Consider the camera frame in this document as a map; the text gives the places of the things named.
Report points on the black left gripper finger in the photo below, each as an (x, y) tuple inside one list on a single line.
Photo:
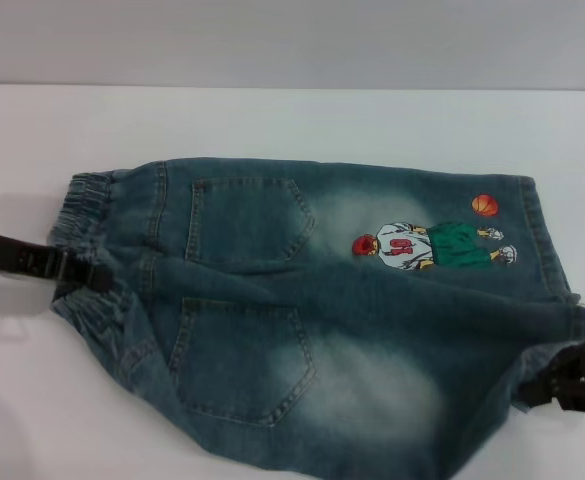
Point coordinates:
[(57, 265)]

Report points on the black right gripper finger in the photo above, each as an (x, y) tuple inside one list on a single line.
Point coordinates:
[(584, 362), (542, 394)]

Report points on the blue denim shorts basketball print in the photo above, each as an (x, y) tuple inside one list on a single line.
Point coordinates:
[(322, 325)]

